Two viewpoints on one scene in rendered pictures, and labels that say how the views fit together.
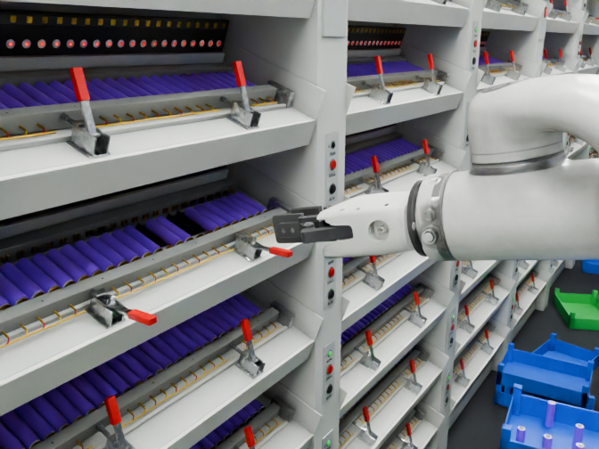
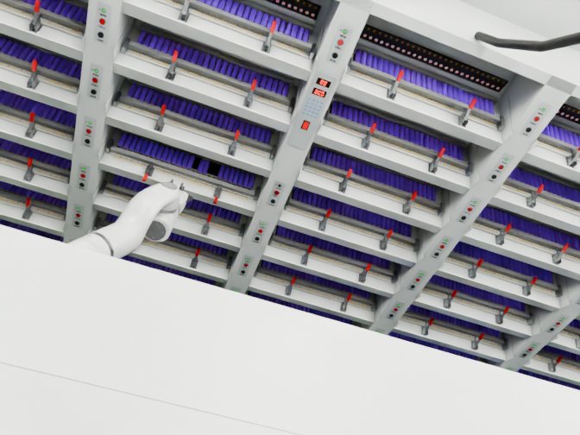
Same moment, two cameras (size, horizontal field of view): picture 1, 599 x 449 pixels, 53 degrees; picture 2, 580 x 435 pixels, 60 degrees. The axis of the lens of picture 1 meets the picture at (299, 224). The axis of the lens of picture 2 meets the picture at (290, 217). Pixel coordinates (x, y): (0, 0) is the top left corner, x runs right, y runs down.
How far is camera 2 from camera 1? 146 cm
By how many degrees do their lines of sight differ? 43
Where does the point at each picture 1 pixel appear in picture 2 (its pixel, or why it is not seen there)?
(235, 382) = (194, 229)
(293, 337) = (236, 239)
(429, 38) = not seen: hidden behind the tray
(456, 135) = (426, 246)
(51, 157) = (145, 122)
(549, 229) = not seen: hidden behind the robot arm
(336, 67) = (294, 158)
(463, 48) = (456, 205)
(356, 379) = (274, 287)
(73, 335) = (135, 168)
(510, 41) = not seen: outside the picture
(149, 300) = (165, 178)
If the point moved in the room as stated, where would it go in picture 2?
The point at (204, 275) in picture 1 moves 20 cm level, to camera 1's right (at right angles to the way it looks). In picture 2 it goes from (192, 186) to (212, 222)
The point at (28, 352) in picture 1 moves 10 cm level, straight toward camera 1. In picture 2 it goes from (122, 163) to (100, 172)
